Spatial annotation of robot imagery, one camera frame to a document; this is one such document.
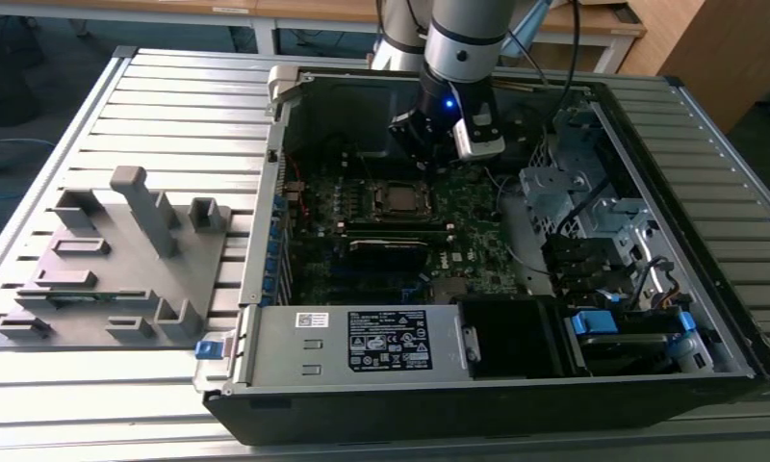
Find silver CPU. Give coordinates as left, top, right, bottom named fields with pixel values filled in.
left=383, top=185, right=428, bottom=213

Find CPU socket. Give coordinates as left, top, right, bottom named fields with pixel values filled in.
left=367, top=180, right=440, bottom=222

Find RAM slot white clips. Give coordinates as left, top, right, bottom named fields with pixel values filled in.
left=336, top=221, right=456, bottom=230

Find RAM slot black clips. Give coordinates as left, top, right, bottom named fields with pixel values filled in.
left=343, top=227, right=451, bottom=235

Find silver metal drive cage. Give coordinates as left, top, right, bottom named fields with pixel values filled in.
left=516, top=90, right=668, bottom=290

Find green motherboard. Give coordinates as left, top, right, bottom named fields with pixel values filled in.
left=280, top=153, right=534, bottom=307

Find black graphics card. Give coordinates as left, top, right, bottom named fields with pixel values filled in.
left=347, top=237, right=431, bottom=290

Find dark chipset heatsink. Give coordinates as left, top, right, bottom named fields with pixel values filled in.
left=432, top=276, right=471, bottom=303

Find black plastic disk bay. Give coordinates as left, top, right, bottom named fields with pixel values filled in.
left=542, top=235, right=636, bottom=309

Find wooden cabinet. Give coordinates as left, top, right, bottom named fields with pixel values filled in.
left=618, top=0, right=770, bottom=134

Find hard disk in blue carrier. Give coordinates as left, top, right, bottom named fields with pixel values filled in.
left=567, top=309, right=714, bottom=377

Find silver power supply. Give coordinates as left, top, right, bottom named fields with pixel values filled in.
left=227, top=303, right=482, bottom=386

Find grey parts rack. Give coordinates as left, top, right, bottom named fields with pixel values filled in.
left=0, top=166, right=235, bottom=348

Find black PC case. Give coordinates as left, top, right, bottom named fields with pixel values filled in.
left=191, top=64, right=770, bottom=447

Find green RAM stick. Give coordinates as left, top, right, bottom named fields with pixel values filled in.
left=45, top=292, right=120, bottom=307

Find grey case handle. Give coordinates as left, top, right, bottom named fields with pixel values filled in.
left=264, top=64, right=315, bottom=116

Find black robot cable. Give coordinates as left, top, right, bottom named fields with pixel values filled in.
left=506, top=0, right=582, bottom=90

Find wooden desk white frame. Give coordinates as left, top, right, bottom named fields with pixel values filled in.
left=255, top=0, right=647, bottom=73
left=0, top=0, right=262, bottom=54

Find coloured wire bundle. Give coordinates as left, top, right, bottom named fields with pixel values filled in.
left=652, top=281, right=692, bottom=312

